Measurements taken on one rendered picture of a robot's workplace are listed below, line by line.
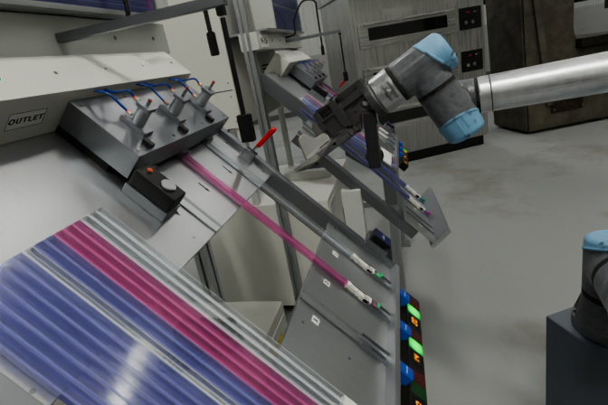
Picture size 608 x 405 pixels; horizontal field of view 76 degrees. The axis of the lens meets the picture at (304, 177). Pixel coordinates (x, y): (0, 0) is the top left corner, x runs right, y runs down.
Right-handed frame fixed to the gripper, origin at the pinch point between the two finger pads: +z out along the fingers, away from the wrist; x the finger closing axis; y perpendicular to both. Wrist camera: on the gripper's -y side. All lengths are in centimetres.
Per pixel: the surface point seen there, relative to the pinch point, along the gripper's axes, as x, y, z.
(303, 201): -8.0, -8.2, 9.1
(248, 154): -5.1, 8.9, 11.5
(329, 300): 18.2, -21.2, 5.6
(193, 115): 5.2, 21.8, 10.9
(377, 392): 29.8, -32.7, 2.5
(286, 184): -8.0, -2.5, 10.1
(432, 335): -71, -102, 28
